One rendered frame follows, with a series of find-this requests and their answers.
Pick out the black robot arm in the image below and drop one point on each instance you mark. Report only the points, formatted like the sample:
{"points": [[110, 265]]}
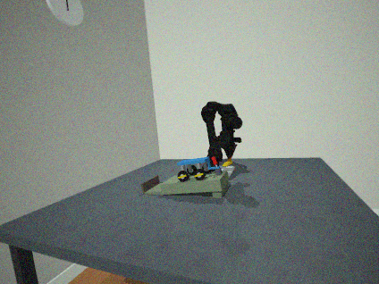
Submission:
{"points": [[230, 120]]}

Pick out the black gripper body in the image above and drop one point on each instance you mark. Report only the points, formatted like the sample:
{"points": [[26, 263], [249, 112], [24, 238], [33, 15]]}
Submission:
{"points": [[228, 139]]}

